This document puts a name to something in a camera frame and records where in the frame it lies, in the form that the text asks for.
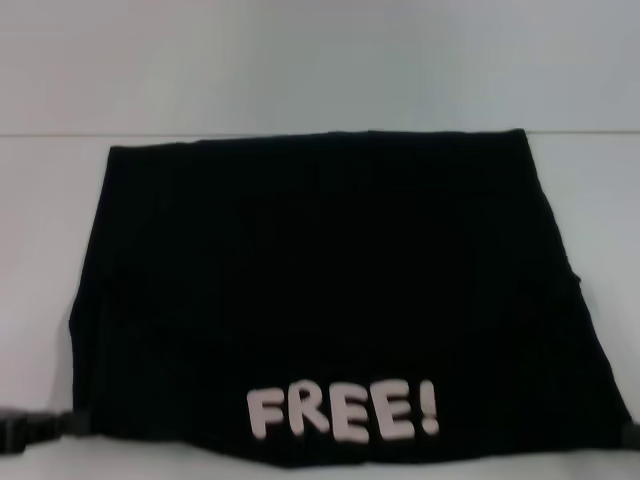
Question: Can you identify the black shirt with FREE print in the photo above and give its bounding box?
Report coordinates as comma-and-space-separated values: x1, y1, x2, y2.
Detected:
69, 127, 634, 480

